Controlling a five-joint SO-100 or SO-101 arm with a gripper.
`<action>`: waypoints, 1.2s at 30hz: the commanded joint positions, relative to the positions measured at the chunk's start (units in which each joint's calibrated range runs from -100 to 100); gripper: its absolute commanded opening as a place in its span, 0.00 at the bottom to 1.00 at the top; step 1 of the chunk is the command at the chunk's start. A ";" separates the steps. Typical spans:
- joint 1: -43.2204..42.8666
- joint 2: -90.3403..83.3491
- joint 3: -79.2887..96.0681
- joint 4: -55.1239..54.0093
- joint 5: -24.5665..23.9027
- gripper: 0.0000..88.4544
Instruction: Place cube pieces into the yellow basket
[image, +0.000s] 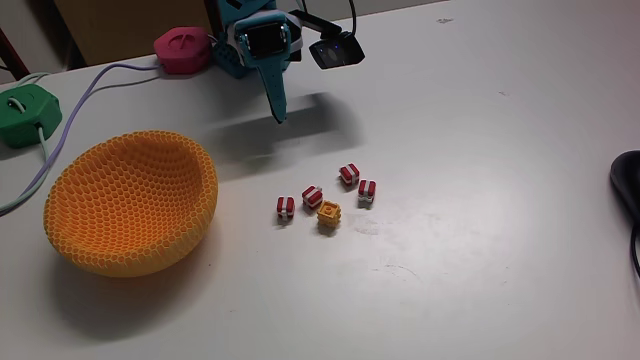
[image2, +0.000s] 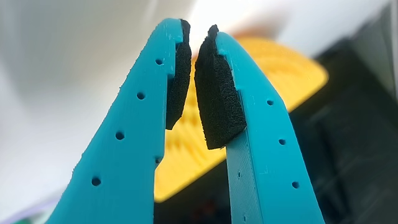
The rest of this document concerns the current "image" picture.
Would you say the red white cube piece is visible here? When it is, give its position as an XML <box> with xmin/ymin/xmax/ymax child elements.
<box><xmin>338</xmin><ymin>162</ymin><xmax>361</xmax><ymax>188</ymax></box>
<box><xmin>301</xmin><ymin>185</ymin><xmax>325</xmax><ymax>210</ymax></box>
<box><xmin>276</xmin><ymin>195</ymin><xmax>296</xmax><ymax>222</ymax></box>
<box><xmin>356</xmin><ymin>178</ymin><xmax>377</xmax><ymax>209</ymax></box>

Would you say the yellow cube piece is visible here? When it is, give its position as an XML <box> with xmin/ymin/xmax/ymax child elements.
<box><xmin>316</xmin><ymin>200</ymin><xmax>343</xmax><ymax>229</ymax></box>

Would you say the yellow honeycomb basket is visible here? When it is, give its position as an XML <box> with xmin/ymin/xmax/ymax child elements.
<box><xmin>43</xmin><ymin>129</ymin><xmax>220</xmax><ymax>279</ymax></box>

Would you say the black webcam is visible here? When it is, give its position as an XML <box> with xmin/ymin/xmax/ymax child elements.
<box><xmin>288</xmin><ymin>8</ymin><xmax>366</xmax><ymax>70</ymax></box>

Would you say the pink hexagonal box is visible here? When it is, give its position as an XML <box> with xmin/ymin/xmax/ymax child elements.
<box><xmin>153</xmin><ymin>26</ymin><xmax>214</xmax><ymax>75</ymax></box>

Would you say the brown board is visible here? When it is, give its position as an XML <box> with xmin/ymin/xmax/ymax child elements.
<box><xmin>52</xmin><ymin>0</ymin><xmax>214</xmax><ymax>67</ymax></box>

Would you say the green hexagonal box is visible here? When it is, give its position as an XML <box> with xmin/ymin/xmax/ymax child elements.
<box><xmin>0</xmin><ymin>83</ymin><xmax>64</xmax><ymax>150</ymax></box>

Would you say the dark red bar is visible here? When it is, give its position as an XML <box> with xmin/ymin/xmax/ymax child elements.
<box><xmin>0</xmin><ymin>27</ymin><xmax>31</xmax><ymax>81</ymax></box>

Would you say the black computer mouse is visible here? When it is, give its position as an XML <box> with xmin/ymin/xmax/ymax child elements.
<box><xmin>609</xmin><ymin>149</ymin><xmax>640</xmax><ymax>224</ymax></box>

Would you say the purple cable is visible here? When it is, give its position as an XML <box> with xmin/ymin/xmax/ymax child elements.
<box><xmin>0</xmin><ymin>62</ymin><xmax>162</xmax><ymax>217</ymax></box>

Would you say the pale green cable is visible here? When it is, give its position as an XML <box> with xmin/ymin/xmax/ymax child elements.
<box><xmin>13</xmin><ymin>71</ymin><xmax>52</xmax><ymax>89</ymax></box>
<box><xmin>0</xmin><ymin>124</ymin><xmax>54</xmax><ymax>214</ymax></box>

